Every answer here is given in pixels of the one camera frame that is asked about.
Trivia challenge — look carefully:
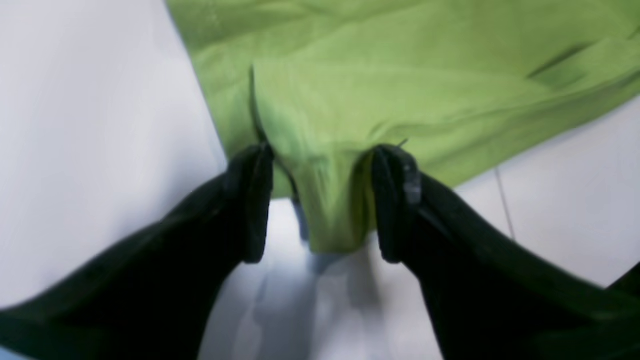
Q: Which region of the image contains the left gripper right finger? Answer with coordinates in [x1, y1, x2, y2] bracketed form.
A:
[371, 145, 640, 360]

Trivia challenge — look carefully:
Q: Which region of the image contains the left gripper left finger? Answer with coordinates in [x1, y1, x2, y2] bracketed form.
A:
[1, 143, 274, 360]

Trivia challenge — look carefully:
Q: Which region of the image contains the green t-shirt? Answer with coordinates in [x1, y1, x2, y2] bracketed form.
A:
[166, 0, 640, 253]

